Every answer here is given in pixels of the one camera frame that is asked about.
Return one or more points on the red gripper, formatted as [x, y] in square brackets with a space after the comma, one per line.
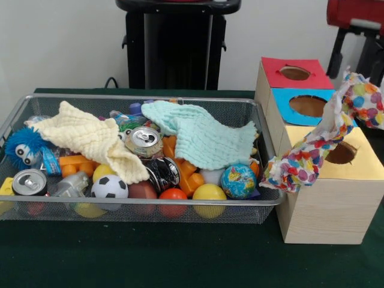
[354, 12]

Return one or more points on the wooden box with three holes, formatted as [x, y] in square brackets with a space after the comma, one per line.
[324, 216]

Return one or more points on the colourful spotted cloth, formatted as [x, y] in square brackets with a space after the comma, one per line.
[303, 168]

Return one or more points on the dark green tablecloth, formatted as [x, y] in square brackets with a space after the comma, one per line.
[150, 255]

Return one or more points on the crushed black drink can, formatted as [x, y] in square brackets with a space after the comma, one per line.
[163, 174]

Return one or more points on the yellow ball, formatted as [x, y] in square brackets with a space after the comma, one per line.
[209, 193]

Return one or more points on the orange ball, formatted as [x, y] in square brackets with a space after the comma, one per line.
[173, 195]

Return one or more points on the cream waffle cloth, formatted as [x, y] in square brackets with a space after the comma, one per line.
[90, 135]

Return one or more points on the small soccer ball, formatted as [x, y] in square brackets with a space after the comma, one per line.
[109, 187]

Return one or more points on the globe print ball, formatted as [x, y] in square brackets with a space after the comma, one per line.
[239, 181]

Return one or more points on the green label drink can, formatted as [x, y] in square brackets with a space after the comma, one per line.
[144, 141]

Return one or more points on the silver top drink can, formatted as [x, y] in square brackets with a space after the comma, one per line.
[30, 181]

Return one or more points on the mint green waffle cloth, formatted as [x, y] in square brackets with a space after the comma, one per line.
[204, 135]

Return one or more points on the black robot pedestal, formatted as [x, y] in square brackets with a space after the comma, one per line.
[177, 45]

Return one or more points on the blue spiky toy with eyes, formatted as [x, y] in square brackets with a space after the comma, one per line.
[18, 144]

